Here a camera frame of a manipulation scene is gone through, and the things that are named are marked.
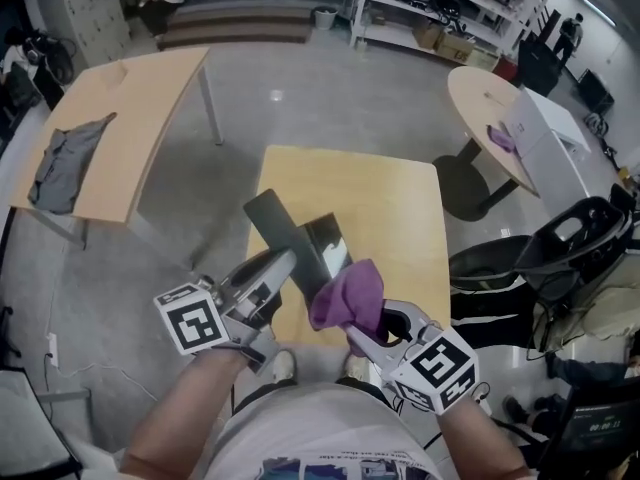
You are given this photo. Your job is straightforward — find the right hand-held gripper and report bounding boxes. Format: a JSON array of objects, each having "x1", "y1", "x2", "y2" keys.
[{"x1": 344, "y1": 298, "x2": 480, "y2": 416}]

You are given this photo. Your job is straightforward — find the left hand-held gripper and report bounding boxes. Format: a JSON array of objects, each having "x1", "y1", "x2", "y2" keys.
[{"x1": 153, "y1": 248, "x2": 298, "y2": 375}]

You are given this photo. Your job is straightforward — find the purple cloth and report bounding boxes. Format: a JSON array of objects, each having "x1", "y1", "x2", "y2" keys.
[{"x1": 308, "y1": 258, "x2": 387, "y2": 357}]

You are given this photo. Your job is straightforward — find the person's left forearm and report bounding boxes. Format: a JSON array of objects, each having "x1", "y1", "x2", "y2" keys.
[{"x1": 119, "y1": 350, "x2": 251, "y2": 480}]

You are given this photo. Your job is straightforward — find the person's right forearm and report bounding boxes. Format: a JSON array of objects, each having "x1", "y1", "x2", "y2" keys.
[{"x1": 437, "y1": 397, "x2": 531, "y2": 480}]

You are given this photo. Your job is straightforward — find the person's right shoe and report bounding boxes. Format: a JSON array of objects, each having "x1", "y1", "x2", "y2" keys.
[{"x1": 344, "y1": 355, "x2": 372, "y2": 382}]

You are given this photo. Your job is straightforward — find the person's shoe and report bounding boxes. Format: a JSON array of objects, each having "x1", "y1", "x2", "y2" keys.
[
  {"x1": 344, "y1": 355, "x2": 372, "y2": 382},
  {"x1": 272, "y1": 350, "x2": 298, "y2": 385}
]

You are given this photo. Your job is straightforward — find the person's left shoe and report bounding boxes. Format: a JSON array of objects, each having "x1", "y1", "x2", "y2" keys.
[{"x1": 272, "y1": 350, "x2": 298, "y2": 385}]

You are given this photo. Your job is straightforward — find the person's black trousers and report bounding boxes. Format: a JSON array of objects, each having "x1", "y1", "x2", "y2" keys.
[{"x1": 232, "y1": 375, "x2": 401, "y2": 417}]

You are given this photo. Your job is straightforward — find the person's white shirt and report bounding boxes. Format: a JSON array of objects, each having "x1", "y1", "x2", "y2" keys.
[{"x1": 207, "y1": 380, "x2": 444, "y2": 480}]

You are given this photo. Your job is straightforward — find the long wooden table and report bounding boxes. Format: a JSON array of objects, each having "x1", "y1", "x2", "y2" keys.
[{"x1": 9, "y1": 46, "x2": 224, "y2": 249}]

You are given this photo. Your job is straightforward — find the black monitor screen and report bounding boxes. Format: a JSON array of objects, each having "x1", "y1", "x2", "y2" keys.
[{"x1": 552, "y1": 382, "x2": 640, "y2": 469}]

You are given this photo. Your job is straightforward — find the small purple rag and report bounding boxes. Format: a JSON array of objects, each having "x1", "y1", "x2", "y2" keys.
[{"x1": 487, "y1": 123, "x2": 516, "y2": 152}]

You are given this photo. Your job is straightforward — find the grey garment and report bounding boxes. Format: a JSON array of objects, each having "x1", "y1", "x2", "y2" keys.
[{"x1": 27, "y1": 111, "x2": 119, "y2": 215}]

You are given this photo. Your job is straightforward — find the round wooden table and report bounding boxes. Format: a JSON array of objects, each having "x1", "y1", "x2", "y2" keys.
[{"x1": 432, "y1": 65, "x2": 541, "y2": 222}]

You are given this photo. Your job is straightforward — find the brown steps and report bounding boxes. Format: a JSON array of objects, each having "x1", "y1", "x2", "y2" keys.
[{"x1": 157, "y1": 1, "x2": 326, "y2": 52}]

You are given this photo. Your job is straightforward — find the white cardboard box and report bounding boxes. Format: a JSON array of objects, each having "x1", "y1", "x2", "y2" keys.
[{"x1": 503, "y1": 87, "x2": 592, "y2": 160}]

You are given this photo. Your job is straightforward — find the white bucket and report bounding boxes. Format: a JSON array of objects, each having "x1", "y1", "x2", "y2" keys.
[{"x1": 313, "y1": 6, "x2": 340, "y2": 32}]

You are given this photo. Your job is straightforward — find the brown cardboard boxes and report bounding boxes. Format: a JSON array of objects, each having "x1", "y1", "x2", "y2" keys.
[{"x1": 412, "y1": 20, "x2": 501, "y2": 69}]

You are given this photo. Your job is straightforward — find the white shelf unit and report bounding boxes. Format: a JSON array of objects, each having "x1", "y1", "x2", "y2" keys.
[{"x1": 349, "y1": 0, "x2": 556, "y2": 69}]

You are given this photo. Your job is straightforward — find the black box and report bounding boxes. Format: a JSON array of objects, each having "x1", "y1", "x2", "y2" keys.
[{"x1": 577, "y1": 67, "x2": 615, "y2": 114}]

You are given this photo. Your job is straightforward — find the grey locker cabinet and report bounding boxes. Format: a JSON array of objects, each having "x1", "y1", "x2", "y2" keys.
[{"x1": 54, "y1": 0, "x2": 131, "y2": 69}]

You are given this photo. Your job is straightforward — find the square wooden pedestal table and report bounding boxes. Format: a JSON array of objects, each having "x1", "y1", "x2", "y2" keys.
[{"x1": 245, "y1": 144, "x2": 453, "y2": 349}]

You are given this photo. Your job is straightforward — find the grey screen with black frame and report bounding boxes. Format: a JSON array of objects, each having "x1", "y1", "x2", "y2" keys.
[{"x1": 0, "y1": 367, "x2": 84, "y2": 480}]

